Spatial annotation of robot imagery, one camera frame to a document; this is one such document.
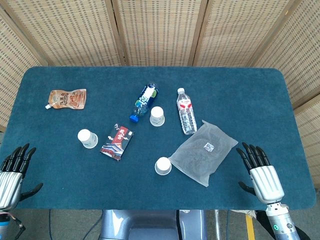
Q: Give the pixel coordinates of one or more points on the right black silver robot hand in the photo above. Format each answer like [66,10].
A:
[266,182]

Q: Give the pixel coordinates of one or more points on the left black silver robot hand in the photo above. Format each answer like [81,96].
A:
[10,180]

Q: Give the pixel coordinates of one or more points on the white paper cup blue flower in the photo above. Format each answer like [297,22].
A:
[157,116]
[87,138]
[163,165]

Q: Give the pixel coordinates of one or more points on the metal table leg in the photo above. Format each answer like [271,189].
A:
[217,225]

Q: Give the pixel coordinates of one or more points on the frosted zip bag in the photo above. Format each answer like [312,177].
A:
[200,155]

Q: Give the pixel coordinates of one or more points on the blue table cloth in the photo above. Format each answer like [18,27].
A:
[237,100]

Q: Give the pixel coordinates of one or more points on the brown spout pouch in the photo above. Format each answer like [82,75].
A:
[67,99]

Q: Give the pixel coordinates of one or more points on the clear water bottle red label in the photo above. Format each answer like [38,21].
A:
[187,112]

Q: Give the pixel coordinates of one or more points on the grey-blue robot torso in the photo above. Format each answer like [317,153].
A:
[150,225]

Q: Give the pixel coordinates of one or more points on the blue cap labelled plastic bottle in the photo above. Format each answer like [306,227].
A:
[145,101]

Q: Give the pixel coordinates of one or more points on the bamboo folding screen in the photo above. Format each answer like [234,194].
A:
[160,30]

